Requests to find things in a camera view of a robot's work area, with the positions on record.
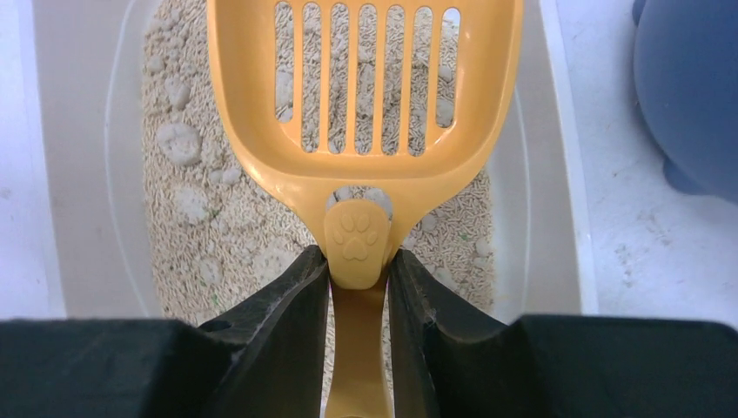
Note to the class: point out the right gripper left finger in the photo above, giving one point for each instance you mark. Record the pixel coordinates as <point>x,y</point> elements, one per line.
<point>277,342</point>

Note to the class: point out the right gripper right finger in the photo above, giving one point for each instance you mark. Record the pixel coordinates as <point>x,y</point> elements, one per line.
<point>449,359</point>

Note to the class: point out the white plastic litter tray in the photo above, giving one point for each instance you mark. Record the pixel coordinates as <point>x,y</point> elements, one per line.
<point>87,58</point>

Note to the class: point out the orange plastic litter scoop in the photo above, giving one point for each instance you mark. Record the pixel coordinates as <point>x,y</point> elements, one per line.
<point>428,87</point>

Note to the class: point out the blue plastic bucket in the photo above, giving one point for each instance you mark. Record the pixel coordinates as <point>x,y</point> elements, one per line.
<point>685,79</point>

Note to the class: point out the beige cat litter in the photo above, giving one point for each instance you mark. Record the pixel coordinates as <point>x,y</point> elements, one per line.
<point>216,236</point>

